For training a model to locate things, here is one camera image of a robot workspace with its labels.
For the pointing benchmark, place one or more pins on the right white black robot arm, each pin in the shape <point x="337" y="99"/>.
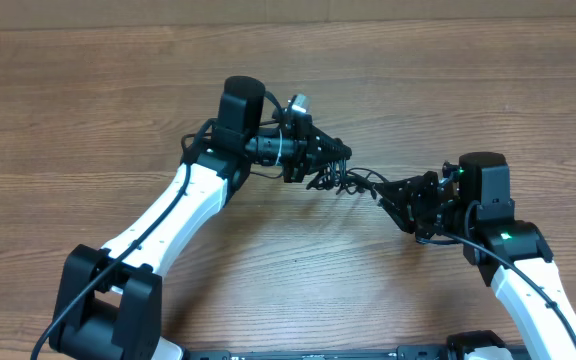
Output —
<point x="469" y="203"/>

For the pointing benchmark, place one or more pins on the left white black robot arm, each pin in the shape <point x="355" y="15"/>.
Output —
<point x="109" y="301"/>

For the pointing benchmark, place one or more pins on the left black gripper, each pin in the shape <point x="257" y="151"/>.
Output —
<point x="299" y="153"/>

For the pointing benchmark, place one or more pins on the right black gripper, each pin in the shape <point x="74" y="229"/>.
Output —
<point x="429" y="205"/>

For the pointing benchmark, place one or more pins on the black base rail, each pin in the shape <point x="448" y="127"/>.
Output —
<point x="480" y="344"/>

